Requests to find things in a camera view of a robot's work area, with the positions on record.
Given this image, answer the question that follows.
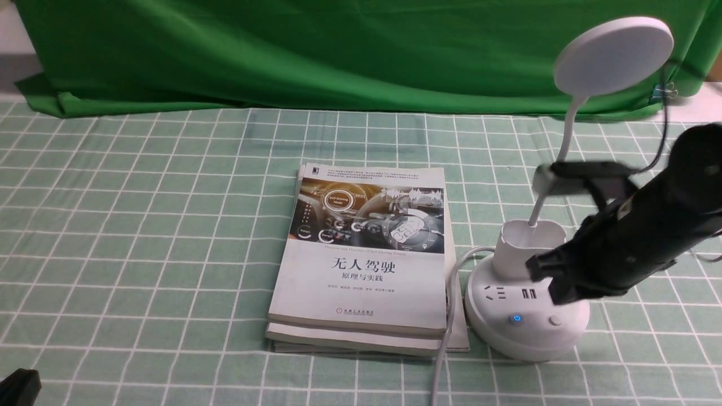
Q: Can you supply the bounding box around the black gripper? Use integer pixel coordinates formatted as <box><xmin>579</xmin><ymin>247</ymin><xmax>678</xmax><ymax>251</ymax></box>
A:
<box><xmin>526</xmin><ymin>123</ymin><xmax>721</xmax><ymax>306</ymax></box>

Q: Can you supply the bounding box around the white desk lamp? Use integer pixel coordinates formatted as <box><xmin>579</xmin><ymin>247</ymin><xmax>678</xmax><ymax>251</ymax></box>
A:
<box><xmin>465</xmin><ymin>16</ymin><xmax>675</xmax><ymax>362</ymax></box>

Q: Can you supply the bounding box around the self-driving car book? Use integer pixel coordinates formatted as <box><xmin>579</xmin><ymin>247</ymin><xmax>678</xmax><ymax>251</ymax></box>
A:
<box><xmin>267</xmin><ymin>164</ymin><xmax>448</xmax><ymax>338</ymax></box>

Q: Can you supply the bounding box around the blue binder clip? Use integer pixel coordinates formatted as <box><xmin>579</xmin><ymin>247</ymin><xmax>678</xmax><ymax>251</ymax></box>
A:
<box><xmin>650</xmin><ymin>82</ymin><xmax>679</xmax><ymax>104</ymax></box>

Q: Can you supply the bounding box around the green backdrop cloth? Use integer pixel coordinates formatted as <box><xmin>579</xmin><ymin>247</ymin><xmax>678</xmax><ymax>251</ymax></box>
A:
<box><xmin>16</xmin><ymin>1</ymin><xmax>720</xmax><ymax>118</ymax></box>

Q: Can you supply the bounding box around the lower paperback book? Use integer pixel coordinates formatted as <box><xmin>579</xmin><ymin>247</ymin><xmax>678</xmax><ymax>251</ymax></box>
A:
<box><xmin>265</xmin><ymin>167</ymin><xmax>470</xmax><ymax>357</ymax></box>

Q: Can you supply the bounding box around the green checkered tablecloth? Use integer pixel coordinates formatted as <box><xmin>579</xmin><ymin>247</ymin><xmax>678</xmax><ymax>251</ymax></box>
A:
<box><xmin>1</xmin><ymin>100</ymin><xmax>721</xmax><ymax>405</ymax></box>

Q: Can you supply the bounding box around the black object at corner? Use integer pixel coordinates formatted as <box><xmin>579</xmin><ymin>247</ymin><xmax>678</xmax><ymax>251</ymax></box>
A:
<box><xmin>1</xmin><ymin>368</ymin><xmax>42</xmax><ymax>406</ymax></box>

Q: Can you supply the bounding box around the wrist-mounted camera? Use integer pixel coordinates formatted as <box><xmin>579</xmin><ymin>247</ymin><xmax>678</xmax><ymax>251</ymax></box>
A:
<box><xmin>532</xmin><ymin>160</ymin><xmax>639</xmax><ymax>211</ymax></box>

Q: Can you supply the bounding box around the white power cable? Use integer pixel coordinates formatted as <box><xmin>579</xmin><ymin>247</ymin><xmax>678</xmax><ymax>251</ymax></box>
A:
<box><xmin>430</xmin><ymin>245</ymin><xmax>497</xmax><ymax>406</ymax></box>

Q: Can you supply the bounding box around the black camera cable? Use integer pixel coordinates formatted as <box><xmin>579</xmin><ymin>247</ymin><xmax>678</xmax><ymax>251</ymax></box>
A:
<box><xmin>637</xmin><ymin>62</ymin><xmax>677</xmax><ymax>174</ymax></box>

